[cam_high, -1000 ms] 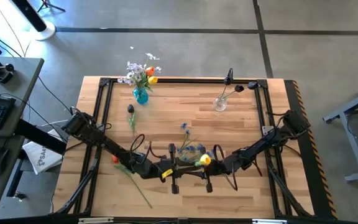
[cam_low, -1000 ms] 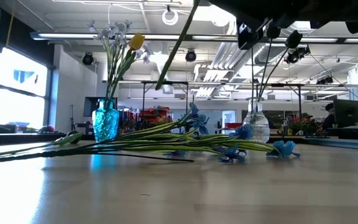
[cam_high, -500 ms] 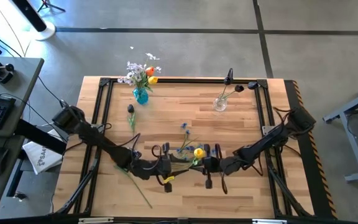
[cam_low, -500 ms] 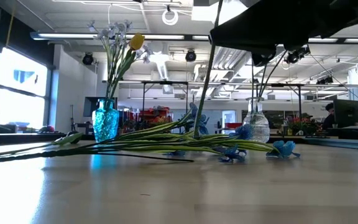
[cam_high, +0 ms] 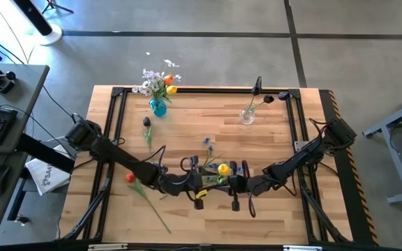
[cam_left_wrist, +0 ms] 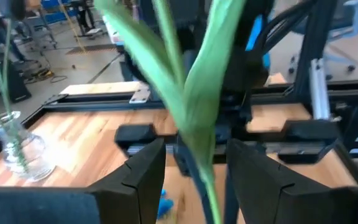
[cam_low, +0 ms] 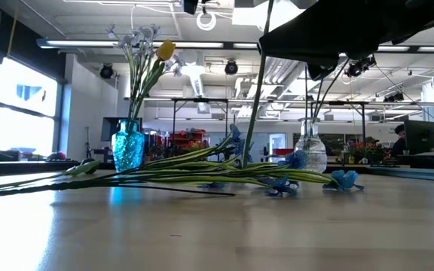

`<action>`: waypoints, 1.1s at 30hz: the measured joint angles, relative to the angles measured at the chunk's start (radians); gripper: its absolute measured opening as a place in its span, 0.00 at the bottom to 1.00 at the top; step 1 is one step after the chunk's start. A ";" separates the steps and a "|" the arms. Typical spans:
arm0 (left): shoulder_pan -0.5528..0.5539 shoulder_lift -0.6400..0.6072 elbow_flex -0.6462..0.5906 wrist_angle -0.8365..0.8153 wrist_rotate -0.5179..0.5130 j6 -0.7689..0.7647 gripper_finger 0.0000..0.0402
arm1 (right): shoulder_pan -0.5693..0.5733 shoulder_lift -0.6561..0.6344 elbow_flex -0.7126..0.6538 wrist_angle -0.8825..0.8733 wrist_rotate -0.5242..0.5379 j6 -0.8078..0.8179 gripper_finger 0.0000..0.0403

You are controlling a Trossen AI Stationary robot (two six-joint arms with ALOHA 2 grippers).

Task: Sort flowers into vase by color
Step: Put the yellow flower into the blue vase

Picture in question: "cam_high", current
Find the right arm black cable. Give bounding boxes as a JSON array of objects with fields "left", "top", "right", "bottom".
[{"left": 246, "top": 158, "right": 298, "bottom": 219}]

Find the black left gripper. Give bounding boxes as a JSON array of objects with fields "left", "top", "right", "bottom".
[{"left": 167, "top": 155, "right": 219, "bottom": 211}]

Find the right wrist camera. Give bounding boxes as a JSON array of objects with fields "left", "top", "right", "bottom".
[{"left": 229, "top": 174, "right": 247, "bottom": 192}]

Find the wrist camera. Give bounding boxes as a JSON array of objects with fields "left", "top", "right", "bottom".
[
  {"left": 183, "top": 172, "right": 204, "bottom": 191},
  {"left": 229, "top": 174, "right": 247, "bottom": 192}
]

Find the white flower bunch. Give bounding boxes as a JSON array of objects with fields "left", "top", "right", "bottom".
[{"left": 131, "top": 59, "right": 183, "bottom": 105}]

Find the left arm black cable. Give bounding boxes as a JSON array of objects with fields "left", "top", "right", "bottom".
[{"left": 148, "top": 144, "right": 197, "bottom": 203}]

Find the silver metal bracket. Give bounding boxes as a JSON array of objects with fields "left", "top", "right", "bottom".
[
  {"left": 283, "top": 245, "right": 324, "bottom": 251},
  {"left": 88, "top": 243, "right": 128, "bottom": 251}
]

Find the black tulip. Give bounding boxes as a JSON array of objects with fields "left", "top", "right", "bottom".
[
  {"left": 253, "top": 91, "right": 291, "bottom": 113},
  {"left": 251, "top": 94, "right": 275, "bottom": 114},
  {"left": 248, "top": 86, "right": 260, "bottom": 112}
]

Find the red tulip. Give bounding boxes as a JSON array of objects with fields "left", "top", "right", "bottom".
[
  {"left": 124, "top": 173, "right": 172, "bottom": 234},
  {"left": 162, "top": 74, "right": 174, "bottom": 102}
]

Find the blue glass vase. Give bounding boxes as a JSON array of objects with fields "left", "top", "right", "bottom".
[{"left": 149, "top": 98, "right": 168, "bottom": 119}]

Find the red tulip stem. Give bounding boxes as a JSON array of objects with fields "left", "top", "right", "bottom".
[{"left": 142, "top": 116, "right": 154, "bottom": 150}]

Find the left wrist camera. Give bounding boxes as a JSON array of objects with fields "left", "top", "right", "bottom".
[{"left": 183, "top": 172, "right": 204, "bottom": 191}]

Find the grey metal table frame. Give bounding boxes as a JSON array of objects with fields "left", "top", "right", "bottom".
[{"left": 363, "top": 89, "right": 402, "bottom": 205}]

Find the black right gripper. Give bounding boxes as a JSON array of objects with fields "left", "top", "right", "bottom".
[{"left": 206, "top": 160, "right": 258, "bottom": 213}]

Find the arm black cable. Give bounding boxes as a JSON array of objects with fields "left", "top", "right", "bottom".
[
  {"left": 246, "top": 158, "right": 298, "bottom": 219},
  {"left": 148, "top": 144, "right": 197, "bottom": 203}
]

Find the grey desk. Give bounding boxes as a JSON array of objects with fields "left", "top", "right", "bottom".
[{"left": 0, "top": 61, "right": 50, "bottom": 241}]

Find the black floor cable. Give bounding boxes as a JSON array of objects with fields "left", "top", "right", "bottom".
[{"left": 0, "top": 26, "right": 26, "bottom": 66}]

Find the black tripod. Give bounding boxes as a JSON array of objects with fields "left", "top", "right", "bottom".
[{"left": 42, "top": 0, "right": 75, "bottom": 15}]

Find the clear glass vase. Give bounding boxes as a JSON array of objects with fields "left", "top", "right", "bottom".
[{"left": 239, "top": 107, "right": 257, "bottom": 126}]

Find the black panel white base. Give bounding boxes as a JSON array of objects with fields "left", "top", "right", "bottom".
[{"left": 12, "top": 0, "right": 64, "bottom": 47}]

